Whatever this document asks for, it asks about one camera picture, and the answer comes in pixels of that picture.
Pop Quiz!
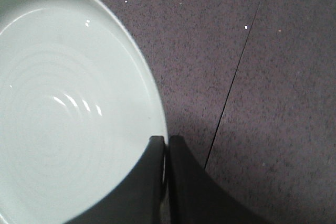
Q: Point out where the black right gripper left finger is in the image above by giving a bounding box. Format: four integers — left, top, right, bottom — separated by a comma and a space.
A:
67, 136, 165, 223

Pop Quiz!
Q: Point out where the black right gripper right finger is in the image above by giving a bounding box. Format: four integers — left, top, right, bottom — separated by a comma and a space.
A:
169, 135, 265, 223

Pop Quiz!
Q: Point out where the light green round plate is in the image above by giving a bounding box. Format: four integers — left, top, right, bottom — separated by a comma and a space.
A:
1, 0, 167, 223

